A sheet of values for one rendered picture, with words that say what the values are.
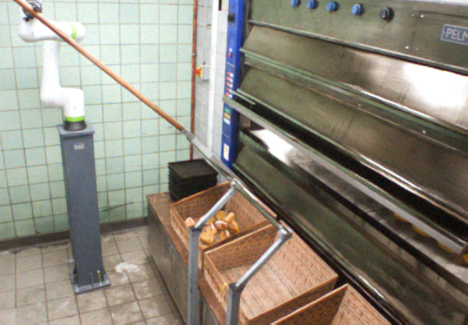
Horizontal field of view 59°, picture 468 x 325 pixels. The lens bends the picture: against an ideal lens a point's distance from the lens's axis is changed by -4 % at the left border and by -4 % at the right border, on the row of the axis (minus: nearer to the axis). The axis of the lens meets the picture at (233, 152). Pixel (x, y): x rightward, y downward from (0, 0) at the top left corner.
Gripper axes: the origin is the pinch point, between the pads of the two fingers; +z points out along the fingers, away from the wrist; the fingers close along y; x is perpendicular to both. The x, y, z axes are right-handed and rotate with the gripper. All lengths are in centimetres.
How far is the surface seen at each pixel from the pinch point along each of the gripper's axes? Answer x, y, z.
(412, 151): -118, -52, 108
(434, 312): -152, -11, 137
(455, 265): -150, -29, 132
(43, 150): -75, 86, -123
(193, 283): -136, 59, 40
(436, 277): -142, -21, 133
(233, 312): -121, 43, 88
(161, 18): -81, -51, -123
